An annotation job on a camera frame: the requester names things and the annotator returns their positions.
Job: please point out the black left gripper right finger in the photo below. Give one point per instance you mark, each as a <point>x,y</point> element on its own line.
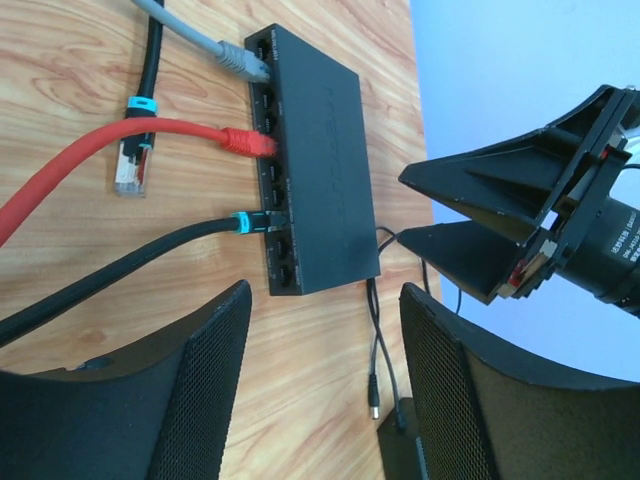
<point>488,409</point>

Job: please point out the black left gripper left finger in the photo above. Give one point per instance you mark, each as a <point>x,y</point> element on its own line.
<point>158,408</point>

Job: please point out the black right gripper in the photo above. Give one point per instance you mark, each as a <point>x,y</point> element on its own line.
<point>553,184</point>

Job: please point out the black network switch box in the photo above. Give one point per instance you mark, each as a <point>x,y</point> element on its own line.
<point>319,178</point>

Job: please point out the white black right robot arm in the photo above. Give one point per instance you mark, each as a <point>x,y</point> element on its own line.
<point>538,206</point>

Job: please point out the black power adapter brick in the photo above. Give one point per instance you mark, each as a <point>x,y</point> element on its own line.
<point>402,452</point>

